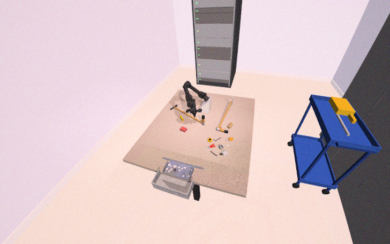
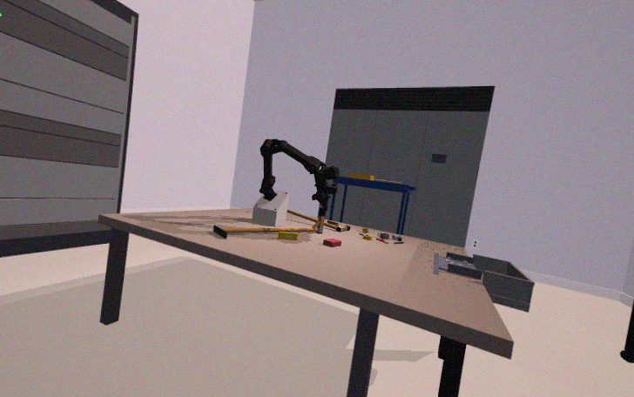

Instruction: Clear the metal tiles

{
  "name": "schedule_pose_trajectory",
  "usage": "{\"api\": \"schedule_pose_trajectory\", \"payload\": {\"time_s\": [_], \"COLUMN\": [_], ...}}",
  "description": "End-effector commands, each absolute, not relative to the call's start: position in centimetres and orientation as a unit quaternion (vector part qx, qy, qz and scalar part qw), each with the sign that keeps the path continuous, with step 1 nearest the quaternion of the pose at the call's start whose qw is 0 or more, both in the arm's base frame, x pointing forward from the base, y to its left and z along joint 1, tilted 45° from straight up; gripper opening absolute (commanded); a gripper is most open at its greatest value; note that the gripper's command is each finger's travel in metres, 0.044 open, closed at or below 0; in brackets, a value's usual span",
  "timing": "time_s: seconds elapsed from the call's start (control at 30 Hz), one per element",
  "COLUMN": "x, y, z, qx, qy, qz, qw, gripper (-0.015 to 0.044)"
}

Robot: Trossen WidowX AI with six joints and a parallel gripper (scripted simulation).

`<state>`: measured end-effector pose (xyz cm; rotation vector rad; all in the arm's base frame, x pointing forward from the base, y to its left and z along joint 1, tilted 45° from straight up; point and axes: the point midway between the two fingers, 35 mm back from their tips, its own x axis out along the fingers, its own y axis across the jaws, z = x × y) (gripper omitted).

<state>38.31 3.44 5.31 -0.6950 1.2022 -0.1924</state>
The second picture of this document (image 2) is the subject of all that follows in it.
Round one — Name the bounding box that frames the yellow rectangular block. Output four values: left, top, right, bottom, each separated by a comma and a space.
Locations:
278, 232, 298, 240

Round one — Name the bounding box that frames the red square tile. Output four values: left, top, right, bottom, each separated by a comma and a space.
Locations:
323, 239, 341, 247

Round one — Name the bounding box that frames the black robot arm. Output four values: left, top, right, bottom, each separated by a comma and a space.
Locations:
260, 139, 340, 201

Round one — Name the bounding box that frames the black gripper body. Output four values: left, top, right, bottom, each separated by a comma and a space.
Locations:
312, 180, 332, 200

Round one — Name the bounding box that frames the orange long pole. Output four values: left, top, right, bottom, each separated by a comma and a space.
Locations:
212, 208, 326, 239

